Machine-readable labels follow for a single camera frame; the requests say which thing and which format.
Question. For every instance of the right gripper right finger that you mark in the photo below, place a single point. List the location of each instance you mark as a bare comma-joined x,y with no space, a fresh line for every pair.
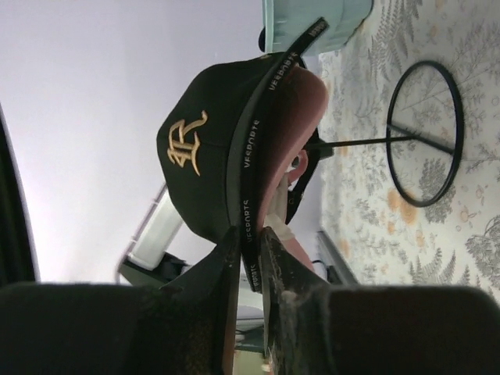
298,335

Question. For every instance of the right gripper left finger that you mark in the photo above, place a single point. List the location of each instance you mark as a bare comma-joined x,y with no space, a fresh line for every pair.
188,326

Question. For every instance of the black wire hat stand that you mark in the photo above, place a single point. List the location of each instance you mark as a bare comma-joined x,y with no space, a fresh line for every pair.
318,149

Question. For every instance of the black cap gold logo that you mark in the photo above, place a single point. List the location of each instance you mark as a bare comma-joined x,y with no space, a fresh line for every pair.
209,144

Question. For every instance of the teal plastic bin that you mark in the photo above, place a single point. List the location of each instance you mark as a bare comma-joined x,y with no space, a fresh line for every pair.
330,22

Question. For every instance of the pink baseball cap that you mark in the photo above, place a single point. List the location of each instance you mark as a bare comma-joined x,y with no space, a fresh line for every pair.
295,114

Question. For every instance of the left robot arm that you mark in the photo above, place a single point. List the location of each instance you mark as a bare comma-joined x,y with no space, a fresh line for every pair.
144,259

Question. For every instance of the floral table mat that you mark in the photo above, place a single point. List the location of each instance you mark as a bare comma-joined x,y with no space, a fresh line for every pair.
382,238

